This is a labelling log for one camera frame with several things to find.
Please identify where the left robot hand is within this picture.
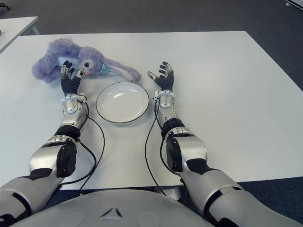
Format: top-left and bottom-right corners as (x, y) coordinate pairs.
(61, 60), (85, 96)

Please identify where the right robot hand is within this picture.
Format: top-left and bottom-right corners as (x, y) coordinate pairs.
(147, 61), (176, 92)

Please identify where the purple plush bunny doll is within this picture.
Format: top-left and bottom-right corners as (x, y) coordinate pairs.
(31, 38), (142, 84)

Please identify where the white plate black rim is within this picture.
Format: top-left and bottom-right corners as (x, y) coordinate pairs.
(96, 81), (150, 124)

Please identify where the white side table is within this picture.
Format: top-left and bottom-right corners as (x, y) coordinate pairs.
(0, 16), (39, 54)

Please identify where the white table leg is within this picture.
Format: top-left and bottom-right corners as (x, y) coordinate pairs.
(155, 185), (182, 201)

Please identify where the silver robot torso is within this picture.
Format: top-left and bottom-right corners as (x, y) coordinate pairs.
(14, 188), (214, 227)

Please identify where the white object on floor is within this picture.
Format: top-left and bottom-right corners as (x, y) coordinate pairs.
(284, 0), (303, 8)

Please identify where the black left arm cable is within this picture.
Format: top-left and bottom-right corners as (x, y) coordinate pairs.
(59, 101), (106, 185)
(78, 140), (97, 191)

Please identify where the long black right arm cable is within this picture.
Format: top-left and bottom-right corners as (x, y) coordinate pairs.
(144, 99), (168, 196)

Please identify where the short black right arm cable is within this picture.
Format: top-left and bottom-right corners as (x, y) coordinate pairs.
(160, 139), (181, 176)

